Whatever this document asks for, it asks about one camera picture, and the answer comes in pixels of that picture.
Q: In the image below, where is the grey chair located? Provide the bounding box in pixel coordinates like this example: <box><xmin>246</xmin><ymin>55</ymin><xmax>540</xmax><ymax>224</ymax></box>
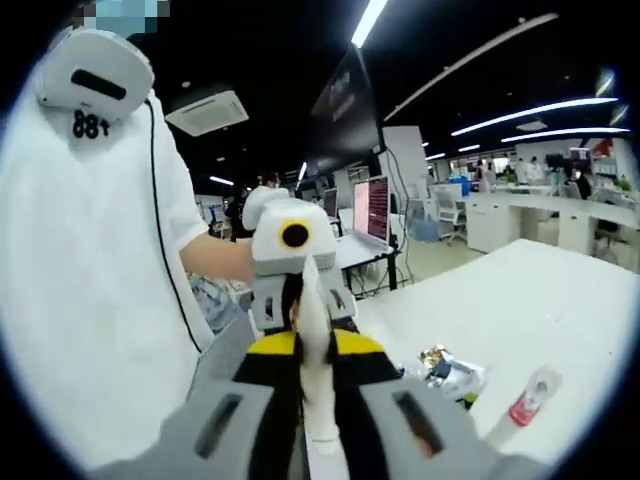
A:
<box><xmin>184</xmin><ymin>312</ymin><xmax>261</xmax><ymax>401</ymax></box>

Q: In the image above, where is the white skincare tube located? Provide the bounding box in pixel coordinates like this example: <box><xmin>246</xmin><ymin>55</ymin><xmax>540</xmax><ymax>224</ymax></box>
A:
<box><xmin>293</xmin><ymin>253</ymin><xmax>351</xmax><ymax>480</ymax></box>

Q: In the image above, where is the white chest-worn device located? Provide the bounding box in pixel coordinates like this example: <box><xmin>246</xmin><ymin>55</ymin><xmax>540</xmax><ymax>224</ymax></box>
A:
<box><xmin>33</xmin><ymin>27</ymin><xmax>156</xmax><ymax>124</ymax></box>

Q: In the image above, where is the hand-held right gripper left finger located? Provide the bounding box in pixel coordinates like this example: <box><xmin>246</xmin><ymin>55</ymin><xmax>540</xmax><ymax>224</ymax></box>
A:
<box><xmin>92</xmin><ymin>329</ymin><xmax>306</xmax><ymax>480</ymax></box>

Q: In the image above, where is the green black skincare sachet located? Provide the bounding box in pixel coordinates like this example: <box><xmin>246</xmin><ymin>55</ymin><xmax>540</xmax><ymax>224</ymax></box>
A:
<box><xmin>424</xmin><ymin>359</ymin><xmax>489</xmax><ymax>409</ymax></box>

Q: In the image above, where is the black hanging banner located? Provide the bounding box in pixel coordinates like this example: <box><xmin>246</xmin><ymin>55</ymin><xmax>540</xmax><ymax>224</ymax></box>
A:
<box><xmin>309</xmin><ymin>52</ymin><xmax>384</xmax><ymax>174</ymax></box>

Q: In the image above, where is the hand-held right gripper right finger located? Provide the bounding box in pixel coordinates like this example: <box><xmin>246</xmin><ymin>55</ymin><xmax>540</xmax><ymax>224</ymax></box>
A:
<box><xmin>330</xmin><ymin>327</ymin><xmax>549</xmax><ymax>480</ymax></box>

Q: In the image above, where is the blue water jug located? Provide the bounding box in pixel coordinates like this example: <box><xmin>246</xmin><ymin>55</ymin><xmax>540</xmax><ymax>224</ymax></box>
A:
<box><xmin>409</xmin><ymin>212</ymin><xmax>439</xmax><ymax>244</ymax></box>

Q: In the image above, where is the person in white shirt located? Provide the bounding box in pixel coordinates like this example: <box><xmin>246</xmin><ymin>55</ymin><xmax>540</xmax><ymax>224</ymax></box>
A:
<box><xmin>0</xmin><ymin>29</ymin><xmax>216</xmax><ymax>471</ymax></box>

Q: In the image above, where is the white office chair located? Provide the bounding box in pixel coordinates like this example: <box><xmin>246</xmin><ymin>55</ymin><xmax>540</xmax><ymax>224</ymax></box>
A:
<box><xmin>434</xmin><ymin>187</ymin><xmax>466</xmax><ymax>246</ymax></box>

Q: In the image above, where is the ceiling air conditioner panel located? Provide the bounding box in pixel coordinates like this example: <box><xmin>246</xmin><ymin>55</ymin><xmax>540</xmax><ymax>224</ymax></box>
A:
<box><xmin>164</xmin><ymin>89</ymin><xmax>250</xmax><ymax>136</ymax></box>

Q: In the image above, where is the patterned garment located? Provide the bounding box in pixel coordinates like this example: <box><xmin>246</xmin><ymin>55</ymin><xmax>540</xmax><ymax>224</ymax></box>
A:
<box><xmin>187</xmin><ymin>272</ymin><xmax>251</xmax><ymax>334</ymax></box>

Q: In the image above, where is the ceiling light strip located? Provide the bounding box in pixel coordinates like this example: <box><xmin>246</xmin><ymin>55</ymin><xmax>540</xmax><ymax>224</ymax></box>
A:
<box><xmin>501</xmin><ymin>127</ymin><xmax>631</xmax><ymax>144</ymax></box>
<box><xmin>351</xmin><ymin>0</ymin><xmax>390</xmax><ymax>49</ymax></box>
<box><xmin>452</xmin><ymin>97</ymin><xmax>619</xmax><ymax>136</ymax></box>

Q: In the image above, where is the computer monitor pink screen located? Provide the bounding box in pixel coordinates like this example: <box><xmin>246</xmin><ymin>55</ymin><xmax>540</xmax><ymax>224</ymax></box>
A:
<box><xmin>352</xmin><ymin>174</ymin><xmax>391</xmax><ymax>246</ymax></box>

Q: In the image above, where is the long white counter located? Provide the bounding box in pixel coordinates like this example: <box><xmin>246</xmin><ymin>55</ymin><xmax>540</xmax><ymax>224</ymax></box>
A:
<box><xmin>464</xmin><ymin>184</ymin><xmax>640</xmax><ymax>261</ymax></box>

